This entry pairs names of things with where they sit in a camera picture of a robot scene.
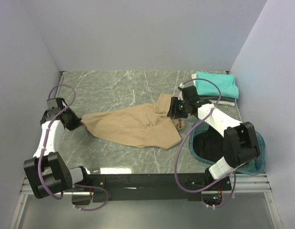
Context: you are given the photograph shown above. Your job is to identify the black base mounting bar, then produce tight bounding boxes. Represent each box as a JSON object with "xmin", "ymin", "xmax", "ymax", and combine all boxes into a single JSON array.
[{"xmin": 72, "ymin": 173, "xmax": 232, "ymax": 206}]

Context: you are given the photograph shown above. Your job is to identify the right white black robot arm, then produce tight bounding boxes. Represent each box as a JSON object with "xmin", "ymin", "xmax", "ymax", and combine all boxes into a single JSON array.
[{"xmin": 167, "ymin": 85, "xmax": 261, "ymax": 180}]

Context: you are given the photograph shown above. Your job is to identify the folded dark grey t-shirt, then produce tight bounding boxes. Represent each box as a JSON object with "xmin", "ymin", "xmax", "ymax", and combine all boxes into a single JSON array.
[{"xmin": 200, "ymin": 95, "xmax": 235, "ymax": 102}]

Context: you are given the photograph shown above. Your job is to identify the folded teal t-shirt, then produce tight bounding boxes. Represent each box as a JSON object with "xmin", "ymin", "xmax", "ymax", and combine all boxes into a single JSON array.
[{"xmin": 195, "ymin": 72, "xmax": 239, "ymax": 99}]

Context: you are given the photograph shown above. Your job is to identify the beige t-shirt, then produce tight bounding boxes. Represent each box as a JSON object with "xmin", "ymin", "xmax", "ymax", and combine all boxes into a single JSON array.
[{"xmin": 82, "ymin": 94, "xmax": 185, "ymax": 150}]

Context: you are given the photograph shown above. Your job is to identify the aluminium rail frame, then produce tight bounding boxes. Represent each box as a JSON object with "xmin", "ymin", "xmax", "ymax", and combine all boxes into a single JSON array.
[{"xmin": 18, "ymin": 71, "xmax": 274, "ymax": 195}]

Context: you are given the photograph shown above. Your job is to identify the teal plastic basket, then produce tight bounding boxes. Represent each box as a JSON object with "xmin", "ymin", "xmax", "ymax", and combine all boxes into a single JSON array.
[{"xmin": 189, "ymin": 122, "xmax": 266, "ymax": 176}]

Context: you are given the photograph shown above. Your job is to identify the black clothes in basket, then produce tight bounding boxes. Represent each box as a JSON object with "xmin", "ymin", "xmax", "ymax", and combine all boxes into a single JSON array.
[{"xmin": 191, "ymin": 125, "xmax": 223, "ymax": 164}]

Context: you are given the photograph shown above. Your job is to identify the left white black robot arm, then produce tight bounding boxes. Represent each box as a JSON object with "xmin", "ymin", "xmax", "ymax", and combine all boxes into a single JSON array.
[{"xmin": 23, "ymin": 97, "xmax": 87, "ymax": 199}]

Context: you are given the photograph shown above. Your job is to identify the folded white t-shirt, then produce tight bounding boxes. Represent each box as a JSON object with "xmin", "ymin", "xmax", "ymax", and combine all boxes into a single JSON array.
[{"xmin": 191, "ymin": 73, "xmax": 236, "ymax": 106}]

